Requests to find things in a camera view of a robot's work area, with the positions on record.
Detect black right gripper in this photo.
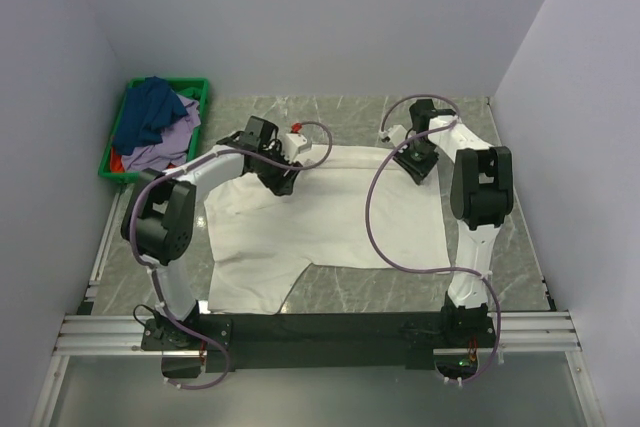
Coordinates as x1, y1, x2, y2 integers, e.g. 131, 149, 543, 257
393, 138, 439, 186

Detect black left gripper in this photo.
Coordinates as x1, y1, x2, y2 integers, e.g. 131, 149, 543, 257
257, 142, 303, 196

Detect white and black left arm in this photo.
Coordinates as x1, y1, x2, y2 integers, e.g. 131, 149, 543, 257
121, 116, 311, 349

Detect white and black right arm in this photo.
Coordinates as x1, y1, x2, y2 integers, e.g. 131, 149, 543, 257
388, 98, 514, 346

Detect lavender t-shirt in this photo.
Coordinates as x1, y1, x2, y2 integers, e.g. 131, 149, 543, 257
121, 95, 201, 172

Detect green t-shirt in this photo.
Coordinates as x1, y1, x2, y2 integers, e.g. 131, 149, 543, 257
177, 86, 207, 102

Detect green plastic crate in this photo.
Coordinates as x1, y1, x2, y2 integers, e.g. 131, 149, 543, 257
98, 77, 212, 184

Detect navy blue t-shirt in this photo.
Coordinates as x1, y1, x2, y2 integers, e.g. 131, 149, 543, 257
112, 77, 187, 156

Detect orange t-shirt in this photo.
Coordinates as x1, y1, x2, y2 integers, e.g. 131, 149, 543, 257
109, 149, 187, 174

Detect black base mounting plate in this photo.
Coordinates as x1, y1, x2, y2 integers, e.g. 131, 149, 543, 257
141, 312, 497, 373

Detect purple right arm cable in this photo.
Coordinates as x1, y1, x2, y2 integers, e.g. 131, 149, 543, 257
364, 92, 504, 386

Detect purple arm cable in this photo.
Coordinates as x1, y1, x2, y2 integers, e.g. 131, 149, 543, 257
128, 120, 334, 391
364, 92, 504, 386

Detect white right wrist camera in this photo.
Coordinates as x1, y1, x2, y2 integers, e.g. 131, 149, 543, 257
379, 124, 408, 148

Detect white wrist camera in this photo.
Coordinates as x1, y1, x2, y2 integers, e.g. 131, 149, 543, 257
279, 123, 312, 163
379, 124, 408, 148

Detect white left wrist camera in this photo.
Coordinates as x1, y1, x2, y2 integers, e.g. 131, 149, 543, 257
279, 123, 312, 163

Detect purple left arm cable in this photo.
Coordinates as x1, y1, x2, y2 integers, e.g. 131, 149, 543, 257
128, 120, 334, 391

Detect aluminium frame rail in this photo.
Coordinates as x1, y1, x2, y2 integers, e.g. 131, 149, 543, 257
32, 190, 605, 426

